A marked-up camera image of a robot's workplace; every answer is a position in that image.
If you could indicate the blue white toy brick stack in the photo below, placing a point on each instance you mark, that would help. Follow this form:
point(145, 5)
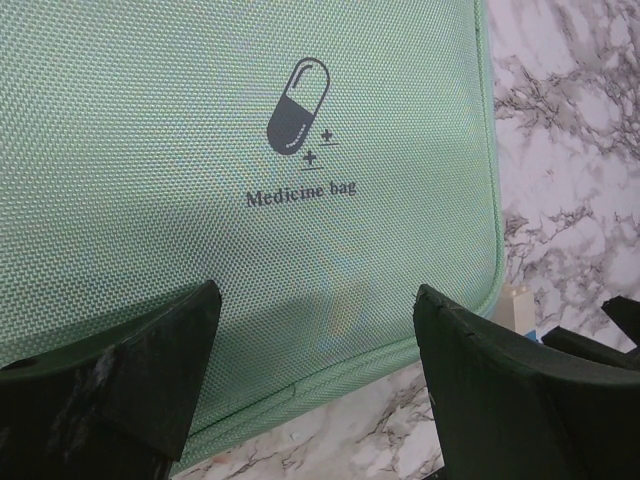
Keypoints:
point(515, 310)

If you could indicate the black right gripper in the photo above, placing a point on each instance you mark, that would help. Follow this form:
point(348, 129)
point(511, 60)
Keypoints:
point(624, 313)

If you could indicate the green medicine kit case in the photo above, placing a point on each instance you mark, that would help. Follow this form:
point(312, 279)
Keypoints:
point(319, 161)

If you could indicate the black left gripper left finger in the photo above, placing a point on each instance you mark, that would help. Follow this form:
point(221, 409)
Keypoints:
point(115, 405)

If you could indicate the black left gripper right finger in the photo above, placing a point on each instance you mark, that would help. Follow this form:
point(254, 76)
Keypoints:
point(508, 407)

